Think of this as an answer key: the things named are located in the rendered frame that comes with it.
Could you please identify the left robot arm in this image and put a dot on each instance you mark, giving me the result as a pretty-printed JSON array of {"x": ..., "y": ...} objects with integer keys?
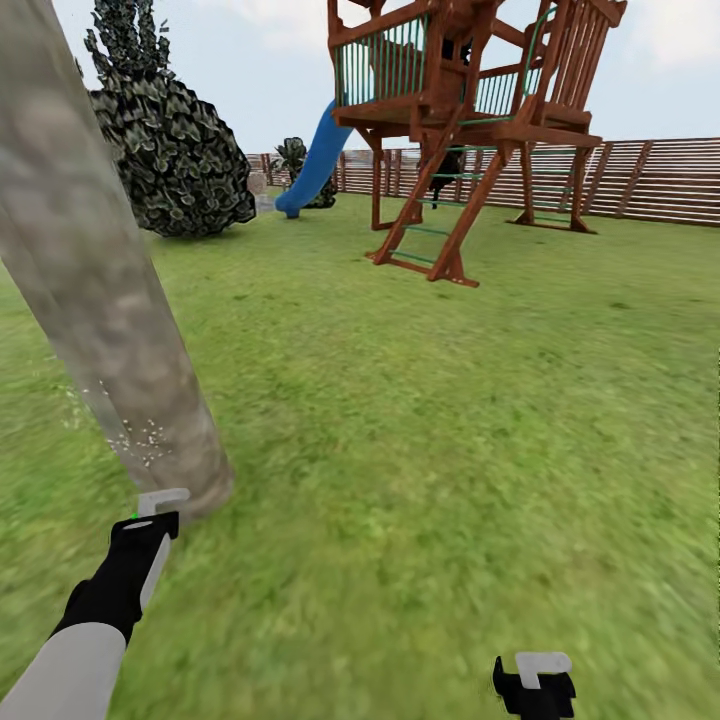
[{"x": 73, "y": 675}]

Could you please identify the bush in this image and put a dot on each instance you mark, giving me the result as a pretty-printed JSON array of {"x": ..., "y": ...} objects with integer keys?
[
  {"x": 292, "y": 155},
  {"x": 324, "y": 199},
  {"x": 179, "y": 164}
]

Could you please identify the garden chair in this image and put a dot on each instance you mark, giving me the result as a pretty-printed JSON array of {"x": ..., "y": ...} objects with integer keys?
[{"x": 257, "y": 182}]

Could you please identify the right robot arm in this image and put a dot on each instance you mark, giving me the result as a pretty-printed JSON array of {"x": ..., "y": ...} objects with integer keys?
[{"x": 542, "y": 690}]

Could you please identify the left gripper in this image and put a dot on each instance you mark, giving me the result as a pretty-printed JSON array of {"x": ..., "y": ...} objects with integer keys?
[{"x": 168, "y": 522}]

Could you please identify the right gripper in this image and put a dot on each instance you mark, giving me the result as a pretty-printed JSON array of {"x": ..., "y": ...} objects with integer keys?
[{"x": 554, "y": 696}]

